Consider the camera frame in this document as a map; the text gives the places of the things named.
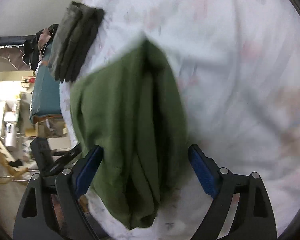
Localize teal mattress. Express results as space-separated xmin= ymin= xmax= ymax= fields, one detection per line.
xmin=29 ymin=44 xmax=62 ymax=124

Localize green pants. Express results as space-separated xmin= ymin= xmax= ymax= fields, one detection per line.
xmin=70 ymin=40 xmax=187 ymax=230

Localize wooden crib rail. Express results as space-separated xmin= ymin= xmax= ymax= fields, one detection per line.
xmin=0 ymin=140 xmax=30 ymax=185

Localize dark clothes heap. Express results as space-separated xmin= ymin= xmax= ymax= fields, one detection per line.
xmin=23 ymin=24 xmax=59 ymax=71

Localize dark grey folded garment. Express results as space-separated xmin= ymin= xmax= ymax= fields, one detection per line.
xmin=48 ymin=2 xmax=105 ymax=83

